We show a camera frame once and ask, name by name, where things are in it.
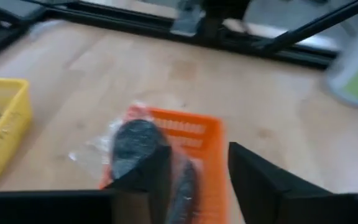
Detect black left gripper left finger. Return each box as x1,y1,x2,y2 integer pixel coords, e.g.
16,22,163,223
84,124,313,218
0,144,173,224

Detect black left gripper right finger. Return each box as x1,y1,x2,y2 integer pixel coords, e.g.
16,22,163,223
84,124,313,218
228,141,358,224

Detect bagged black bath sponge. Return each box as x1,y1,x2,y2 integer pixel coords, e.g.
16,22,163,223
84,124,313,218
165,160,200,224
68,101,173,187

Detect orange plastic basket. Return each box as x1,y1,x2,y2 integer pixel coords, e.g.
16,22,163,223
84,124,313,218
99,105,230,224

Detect yellow plastic basket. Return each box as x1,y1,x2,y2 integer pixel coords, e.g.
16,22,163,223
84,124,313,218
0,77,32,180

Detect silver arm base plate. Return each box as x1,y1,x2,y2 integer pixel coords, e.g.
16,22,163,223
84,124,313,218
170,7,206,37

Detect black aluminium table frame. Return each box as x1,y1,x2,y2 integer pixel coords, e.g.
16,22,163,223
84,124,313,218
0,0,358,71

